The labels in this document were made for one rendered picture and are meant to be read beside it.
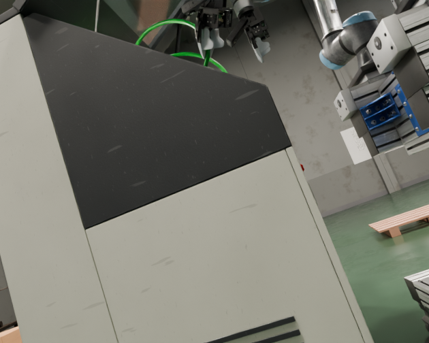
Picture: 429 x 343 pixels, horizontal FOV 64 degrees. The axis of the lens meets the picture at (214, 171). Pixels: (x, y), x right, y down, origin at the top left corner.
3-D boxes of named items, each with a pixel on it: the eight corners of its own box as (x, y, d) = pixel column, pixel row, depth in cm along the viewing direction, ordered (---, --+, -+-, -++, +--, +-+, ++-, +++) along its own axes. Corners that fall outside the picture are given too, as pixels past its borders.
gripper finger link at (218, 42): (220, 60, 109) (220, 29, 104) (205, 57, 113) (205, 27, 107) (226, 58, 111) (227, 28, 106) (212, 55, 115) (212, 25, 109)
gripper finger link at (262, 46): (274, 53, 128) (264, 32, 129) (259, 60, 129) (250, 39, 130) (274, 56, 131) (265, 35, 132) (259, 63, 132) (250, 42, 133)
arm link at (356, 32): (371, 37, 128) (356, 5, 130) (345, 58, 140) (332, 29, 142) (391, 34, 133) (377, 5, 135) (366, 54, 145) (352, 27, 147)
